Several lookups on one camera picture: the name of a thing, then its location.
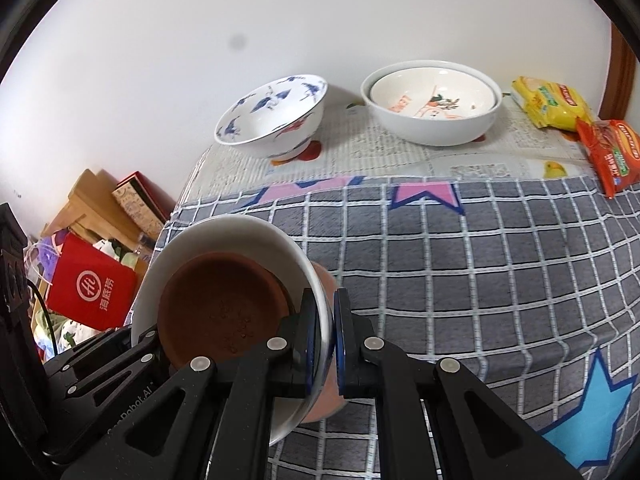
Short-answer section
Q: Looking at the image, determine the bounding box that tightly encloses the pink plate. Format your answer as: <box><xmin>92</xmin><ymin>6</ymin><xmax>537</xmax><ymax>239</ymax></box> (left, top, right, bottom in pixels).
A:
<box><xmin>303</xmin><ymin>261</ymin><xmax>346</xmax><ymax>424</ymax></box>

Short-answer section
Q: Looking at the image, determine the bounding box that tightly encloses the brown clay bowl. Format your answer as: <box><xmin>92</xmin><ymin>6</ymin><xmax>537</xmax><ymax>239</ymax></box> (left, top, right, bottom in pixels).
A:
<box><xmin>157</xmin><ymin>252</ymin><xmax>292</xmax><ymax>370</ymax></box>

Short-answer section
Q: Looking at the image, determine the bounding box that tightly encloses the white small bowl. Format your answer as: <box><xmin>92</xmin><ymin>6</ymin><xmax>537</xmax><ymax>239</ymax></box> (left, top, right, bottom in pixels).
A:
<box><xmin>130</xmin><ymin>214</ymin><xmax>334</xmax><ymax>444</ymax></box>

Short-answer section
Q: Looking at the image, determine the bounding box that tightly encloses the black furniture edge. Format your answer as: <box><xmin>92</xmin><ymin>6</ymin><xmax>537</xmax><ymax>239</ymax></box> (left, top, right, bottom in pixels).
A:
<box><xmin>1</xmin><ymin>203</ymin><xmax>60</xmax><ymax>469</ymax></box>

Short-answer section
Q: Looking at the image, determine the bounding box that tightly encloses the red paper bag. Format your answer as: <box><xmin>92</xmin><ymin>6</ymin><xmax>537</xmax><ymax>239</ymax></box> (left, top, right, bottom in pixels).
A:
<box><xmin>47</xmin><ymin>234</ymin><xmax>137</xmax><ymax>332</ymax></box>

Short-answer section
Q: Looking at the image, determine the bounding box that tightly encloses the purple plastic bag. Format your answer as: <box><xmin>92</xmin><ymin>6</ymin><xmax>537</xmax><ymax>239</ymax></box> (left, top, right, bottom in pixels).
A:
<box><xmin>24</xmin><ymin>230</ymin><xmax>68</xmax><ymax>284</ymax></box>

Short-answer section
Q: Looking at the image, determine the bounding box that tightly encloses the patterned gift box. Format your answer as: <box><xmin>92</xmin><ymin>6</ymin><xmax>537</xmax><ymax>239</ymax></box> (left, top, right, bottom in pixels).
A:
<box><xmin>112</xmin><ymin>171</ymin><xmax>176</xmax><ymax>240</ymax></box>

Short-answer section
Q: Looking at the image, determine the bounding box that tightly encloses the grey checked tablecloth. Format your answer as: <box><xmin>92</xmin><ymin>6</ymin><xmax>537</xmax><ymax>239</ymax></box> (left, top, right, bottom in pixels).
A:
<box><xmin>158</xmin><ymin>177</ymin><xmax>639</xmax><ymax>479</ymax></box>

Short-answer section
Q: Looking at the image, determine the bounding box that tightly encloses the blue patterned porcelain bowl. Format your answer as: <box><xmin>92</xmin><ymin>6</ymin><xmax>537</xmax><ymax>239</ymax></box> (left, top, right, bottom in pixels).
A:
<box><xmin>215</xmin><ymin>74</ymin><xmax>329</xmax><ymax>160</ymax></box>

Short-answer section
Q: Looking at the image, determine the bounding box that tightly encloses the newspaper print table cover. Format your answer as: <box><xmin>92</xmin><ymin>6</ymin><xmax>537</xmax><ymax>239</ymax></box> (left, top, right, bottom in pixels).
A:
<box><xmin>178</xmin><ymin>96</ymin><xmax>593</xmax><ymax>205</ymax></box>

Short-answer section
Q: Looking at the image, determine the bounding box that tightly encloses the large white bowl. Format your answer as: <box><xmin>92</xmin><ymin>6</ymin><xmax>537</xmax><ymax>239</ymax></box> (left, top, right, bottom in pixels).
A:
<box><xmin>360</xmin><ymin>60</ymin><xmax>502</xmax><ymax>148</ymax></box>

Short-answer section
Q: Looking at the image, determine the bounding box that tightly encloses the red chips bag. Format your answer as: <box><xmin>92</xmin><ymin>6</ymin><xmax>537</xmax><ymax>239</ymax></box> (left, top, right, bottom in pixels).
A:
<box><xmin>576</xmin><ymin>119</ymin><xmax>640</xmax><ymax>200</ymax></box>

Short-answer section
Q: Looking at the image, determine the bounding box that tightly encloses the yellow chips bag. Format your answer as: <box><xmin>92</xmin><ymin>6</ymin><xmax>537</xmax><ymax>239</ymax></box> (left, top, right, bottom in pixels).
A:
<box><xmin>511</xmin><ymin>76</ymin><xmax>593</xmax><ymax>132</ymax></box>

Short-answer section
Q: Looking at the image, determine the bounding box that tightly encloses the black cable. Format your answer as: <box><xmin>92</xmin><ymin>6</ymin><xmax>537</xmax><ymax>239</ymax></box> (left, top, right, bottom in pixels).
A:
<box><xmin>24</xmin><ymin>276</ymin><xmax>59</xmax><ymax>361</ymax></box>

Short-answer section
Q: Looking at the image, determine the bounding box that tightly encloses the brown door frame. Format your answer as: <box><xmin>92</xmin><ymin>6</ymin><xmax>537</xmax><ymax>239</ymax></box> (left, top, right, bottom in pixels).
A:
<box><xmin>599</xmin><ymin>23</ymin><xmax>637</xmax><ymax>119</ymax></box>

